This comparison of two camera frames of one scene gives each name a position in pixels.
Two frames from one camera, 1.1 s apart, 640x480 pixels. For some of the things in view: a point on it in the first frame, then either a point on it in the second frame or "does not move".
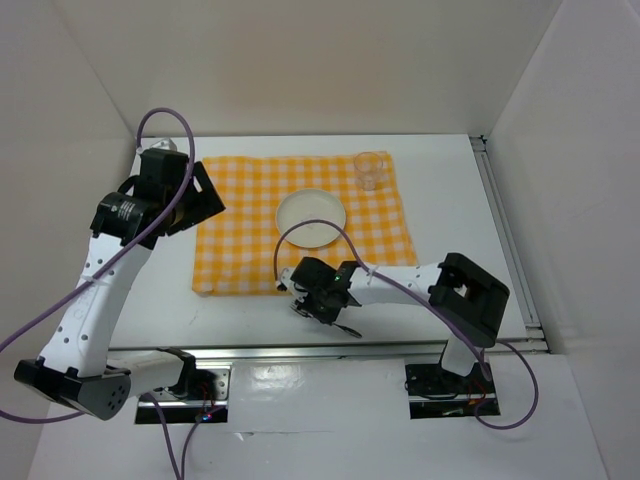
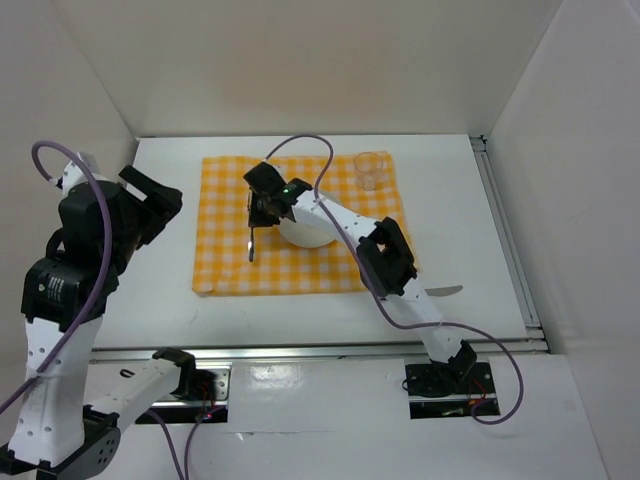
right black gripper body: (329, 313) -> (264, 197)
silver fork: (294, 305) -> (251, 247)
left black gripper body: (173, 197) -> (131, 237)
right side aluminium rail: (508, 240) does not move
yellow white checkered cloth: (241, 249) does not move
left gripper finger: (202, 200) -> (162, 203)
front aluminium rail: (306, 352) does not move
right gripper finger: (308, 305) -> (260, 212)
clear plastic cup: (368, 165) does not move
